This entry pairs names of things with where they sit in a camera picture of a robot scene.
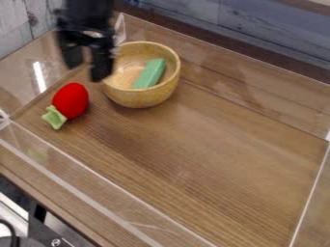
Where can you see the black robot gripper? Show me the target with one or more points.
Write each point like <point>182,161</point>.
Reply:
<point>83,26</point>

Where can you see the red plush strawberry toy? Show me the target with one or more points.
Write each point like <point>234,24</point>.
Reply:
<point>69,104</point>

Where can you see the light wooden bowl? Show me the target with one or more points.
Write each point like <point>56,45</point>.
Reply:
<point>135,54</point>

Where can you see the green rectangular block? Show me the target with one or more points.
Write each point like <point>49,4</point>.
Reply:
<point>151,74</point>

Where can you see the clear acrylic corner bracket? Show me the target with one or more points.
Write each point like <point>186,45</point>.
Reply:
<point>120,30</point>

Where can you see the clear acrylic tray wall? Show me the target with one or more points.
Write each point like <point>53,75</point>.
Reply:
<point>222,168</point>

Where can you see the black table frame bracket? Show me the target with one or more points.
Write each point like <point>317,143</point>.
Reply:
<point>39,231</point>

